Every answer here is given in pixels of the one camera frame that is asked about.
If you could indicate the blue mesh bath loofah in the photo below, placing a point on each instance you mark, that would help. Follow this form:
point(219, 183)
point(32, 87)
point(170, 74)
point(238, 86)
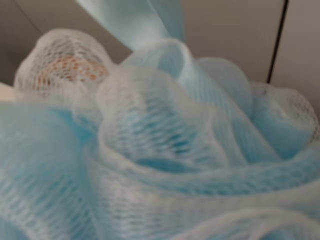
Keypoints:
point(166, 147)

